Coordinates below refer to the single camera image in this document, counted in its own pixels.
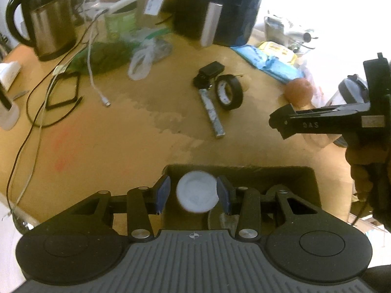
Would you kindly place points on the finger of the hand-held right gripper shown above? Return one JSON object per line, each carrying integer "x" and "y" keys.
{"x": 323, "y": 125}

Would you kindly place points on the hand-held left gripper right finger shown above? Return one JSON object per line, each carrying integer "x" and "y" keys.
{"x": 224, "y": 193}

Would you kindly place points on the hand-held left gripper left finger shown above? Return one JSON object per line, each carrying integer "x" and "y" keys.
{"x": 162, "y": 193}

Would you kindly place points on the white lidded paper cup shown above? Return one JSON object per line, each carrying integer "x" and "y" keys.
{"x": 197, "y": 192}

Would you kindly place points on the cardboard box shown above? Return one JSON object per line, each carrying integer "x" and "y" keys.
{"x": 275, "y": 177}

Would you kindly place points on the person's right hand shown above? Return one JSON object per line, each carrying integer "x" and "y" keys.
{"x": 360, "y": 177}

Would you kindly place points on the clear shaker bottle grey lid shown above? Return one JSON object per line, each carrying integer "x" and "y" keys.
{"x": 351, "y": 90}

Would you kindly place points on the orange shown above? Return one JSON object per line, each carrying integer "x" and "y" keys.
{"x": 299, "y": 91}

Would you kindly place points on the blue wet wipes packet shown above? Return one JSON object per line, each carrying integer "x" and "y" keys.
{"x": 284, "y": 71}
{"x": 249, "y": 55}

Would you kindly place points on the silver foil wrapped bar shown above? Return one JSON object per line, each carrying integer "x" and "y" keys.
{"x": 212, "y": 113}

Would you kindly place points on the yellow wet wipes packet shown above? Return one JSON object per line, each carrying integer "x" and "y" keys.
{"x": 276, "y": 50}

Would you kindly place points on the black electrical tape roll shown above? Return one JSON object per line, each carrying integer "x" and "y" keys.
{"x": 236, "y": 97}

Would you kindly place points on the black rectangular block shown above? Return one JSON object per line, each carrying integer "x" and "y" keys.
{"x": 210, "y": 69}

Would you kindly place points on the clear plastic bag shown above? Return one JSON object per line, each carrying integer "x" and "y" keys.
{"x": 146, "y": 56}

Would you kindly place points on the black air fryer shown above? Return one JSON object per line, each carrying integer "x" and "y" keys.
{"x": 232, "y": 9}

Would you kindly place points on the dark green vegetable bag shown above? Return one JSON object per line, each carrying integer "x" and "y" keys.
{"x": 104, "y": 55}

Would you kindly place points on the white desk stand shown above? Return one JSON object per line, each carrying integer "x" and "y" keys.
{"x": 7, "y": 119}

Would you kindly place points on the thin grey pen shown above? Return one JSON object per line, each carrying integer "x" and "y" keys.
{"x": 20, "y": 94}

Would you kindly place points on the green label canister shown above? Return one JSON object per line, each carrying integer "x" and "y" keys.
{"x": 120, "y": 23}

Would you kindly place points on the white folded paper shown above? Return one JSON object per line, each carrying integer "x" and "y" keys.
{"x": 10, "y": 73}

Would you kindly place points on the steel electric kettle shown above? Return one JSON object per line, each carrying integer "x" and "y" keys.
{"x": 52, "y": 27}

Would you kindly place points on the black square frame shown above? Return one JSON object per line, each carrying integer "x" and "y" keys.
{"x": 76, "y": 85}

